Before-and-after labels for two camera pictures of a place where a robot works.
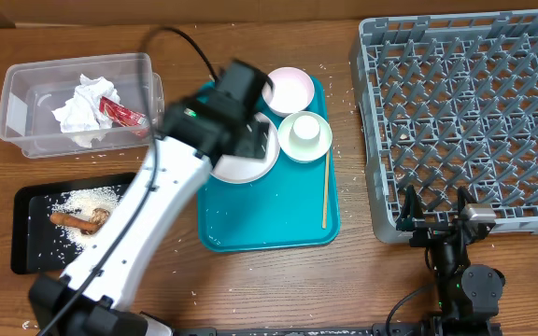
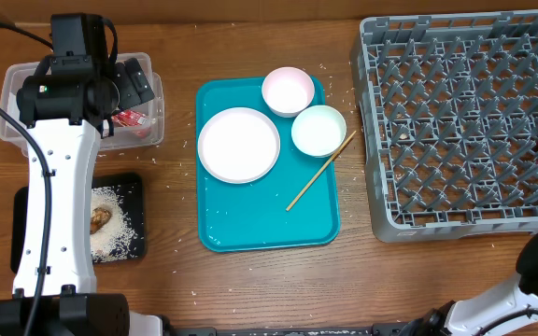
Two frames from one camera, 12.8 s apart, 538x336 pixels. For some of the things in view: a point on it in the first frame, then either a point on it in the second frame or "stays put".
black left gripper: (255, 141) -> (133, 84)
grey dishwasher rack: (476, 100) stays put
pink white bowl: (293, 91) stays put
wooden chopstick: (325, 191) -> (320, 171)
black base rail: (375, 329) stays put
